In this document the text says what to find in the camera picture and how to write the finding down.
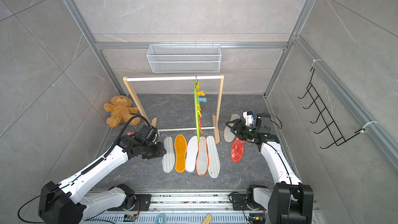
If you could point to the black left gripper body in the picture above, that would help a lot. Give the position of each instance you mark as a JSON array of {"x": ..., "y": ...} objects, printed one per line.
[{"x": 154, "y": 151}]

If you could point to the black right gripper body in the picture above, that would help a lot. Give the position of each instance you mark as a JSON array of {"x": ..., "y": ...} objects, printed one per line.
[{"x": 245, "y": 131}]

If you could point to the grey striped insole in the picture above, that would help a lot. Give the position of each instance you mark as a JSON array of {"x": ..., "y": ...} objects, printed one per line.
[
  {"x": 168, "y": 161},
  {"x": 214, "y": 162}
]

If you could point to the grey felt yellow-edged insole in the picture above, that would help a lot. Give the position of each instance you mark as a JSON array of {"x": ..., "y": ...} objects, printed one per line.
[{"x": 228, "y": 135}]

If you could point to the red orange-edged insole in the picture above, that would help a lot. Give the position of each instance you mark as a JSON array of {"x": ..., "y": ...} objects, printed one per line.
[{"x": 237, "y": 150}]

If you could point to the yellow fuzzy insole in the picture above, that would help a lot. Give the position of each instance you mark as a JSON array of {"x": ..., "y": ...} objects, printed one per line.
[{"x": 180, "y": 146}]

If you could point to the white foam insole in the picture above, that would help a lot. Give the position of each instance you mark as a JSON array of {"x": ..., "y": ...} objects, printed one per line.
[{"x": 191, "y": 155}]

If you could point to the grey felt orange-edged insole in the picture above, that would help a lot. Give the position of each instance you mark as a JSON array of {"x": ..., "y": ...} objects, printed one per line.
[{"x": 202, "y": 157}]

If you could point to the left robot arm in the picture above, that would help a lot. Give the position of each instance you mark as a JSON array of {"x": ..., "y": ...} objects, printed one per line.
[{"x": 65, "y": 202}]

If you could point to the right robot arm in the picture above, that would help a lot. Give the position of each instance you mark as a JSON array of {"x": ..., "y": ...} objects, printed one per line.
[{"x": 290, "y": 201}]

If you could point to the green round clip hanger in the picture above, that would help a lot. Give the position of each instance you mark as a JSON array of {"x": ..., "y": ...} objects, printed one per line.
[{"x": 199, "y": 96}]

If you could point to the brown teddy bear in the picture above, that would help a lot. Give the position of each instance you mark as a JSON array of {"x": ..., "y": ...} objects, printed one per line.
[{"x": 121, "y": 110}]

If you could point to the black wall hook rack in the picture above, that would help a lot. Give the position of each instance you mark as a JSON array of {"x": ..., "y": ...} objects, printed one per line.
[{"x": 325, "y": 116}]

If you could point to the white wire mesh basket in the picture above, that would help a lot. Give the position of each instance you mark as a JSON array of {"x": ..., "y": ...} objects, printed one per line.
[{"x": 187, "y": 58}]

